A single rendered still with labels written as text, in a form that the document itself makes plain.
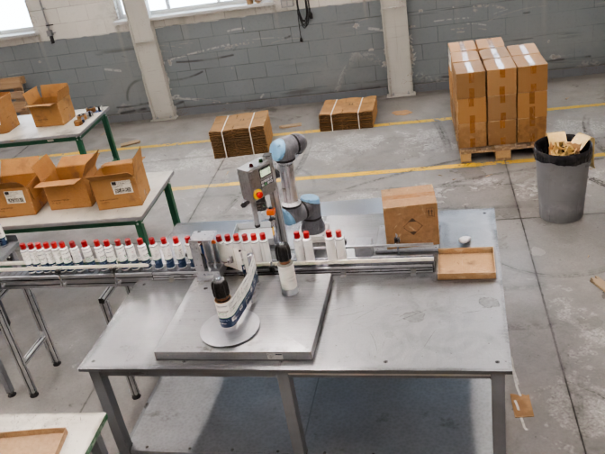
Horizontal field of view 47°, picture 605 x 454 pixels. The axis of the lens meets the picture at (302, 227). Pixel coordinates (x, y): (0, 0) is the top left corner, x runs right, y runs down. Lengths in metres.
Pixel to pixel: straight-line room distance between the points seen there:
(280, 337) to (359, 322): 0.41
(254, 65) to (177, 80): 1.07
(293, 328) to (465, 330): 0.83
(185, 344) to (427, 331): 1.19
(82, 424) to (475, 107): 4.78
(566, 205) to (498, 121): 1.44
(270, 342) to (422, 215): 1.16
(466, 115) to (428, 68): 2.29
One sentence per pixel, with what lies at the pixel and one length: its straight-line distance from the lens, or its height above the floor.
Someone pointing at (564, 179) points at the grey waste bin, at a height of 0.41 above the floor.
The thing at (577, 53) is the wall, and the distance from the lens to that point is 9.30.
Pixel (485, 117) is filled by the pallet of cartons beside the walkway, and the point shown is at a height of 0.44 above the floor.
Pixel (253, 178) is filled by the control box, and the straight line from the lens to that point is 3.80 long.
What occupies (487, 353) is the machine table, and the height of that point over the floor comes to 0.83.
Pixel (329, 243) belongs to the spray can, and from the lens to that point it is 3.86.
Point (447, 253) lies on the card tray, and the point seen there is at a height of 0.84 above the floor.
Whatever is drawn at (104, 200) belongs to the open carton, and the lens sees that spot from 5.46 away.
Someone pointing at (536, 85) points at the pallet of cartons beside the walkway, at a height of 0.70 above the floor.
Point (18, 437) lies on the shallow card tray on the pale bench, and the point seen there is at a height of 0.80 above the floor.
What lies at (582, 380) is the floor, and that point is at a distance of 4.47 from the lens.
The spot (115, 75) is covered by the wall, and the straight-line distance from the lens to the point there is 9.92.
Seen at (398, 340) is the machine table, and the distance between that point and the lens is 3.41.
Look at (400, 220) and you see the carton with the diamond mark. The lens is 3.97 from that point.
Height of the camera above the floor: 2.94
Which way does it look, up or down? 28 degrees down
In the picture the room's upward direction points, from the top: 10 degrees counter-clockwise
